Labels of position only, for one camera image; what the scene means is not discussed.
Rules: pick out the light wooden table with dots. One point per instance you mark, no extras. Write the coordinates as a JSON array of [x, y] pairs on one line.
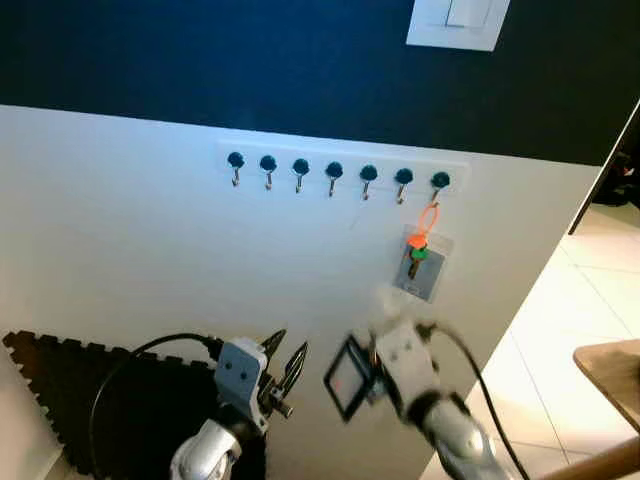
[[612, 385]]

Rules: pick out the green capped key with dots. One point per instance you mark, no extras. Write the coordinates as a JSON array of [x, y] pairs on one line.
[[417, 256]]

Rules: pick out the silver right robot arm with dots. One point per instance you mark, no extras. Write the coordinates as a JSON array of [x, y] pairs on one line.
[[455, 440]]

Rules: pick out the dark green knob hook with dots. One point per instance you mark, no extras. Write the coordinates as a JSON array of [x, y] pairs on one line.
[[301, 165], [440, 180], [368, 172], [268, 162], [334, 169], [236, 159], [403, 176]]

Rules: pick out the black foam puzzle mat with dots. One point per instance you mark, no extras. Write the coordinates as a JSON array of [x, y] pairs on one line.
[[50, 390]]

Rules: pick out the light wooden furniture edge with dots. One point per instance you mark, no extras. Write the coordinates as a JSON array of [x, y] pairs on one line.
[[600, 465]]

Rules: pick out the clear card sleeve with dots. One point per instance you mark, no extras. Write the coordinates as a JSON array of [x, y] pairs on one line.
[[434, 275]]

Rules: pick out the white light switch plate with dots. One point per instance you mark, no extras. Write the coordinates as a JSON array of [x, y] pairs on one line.
[[458, 22]]

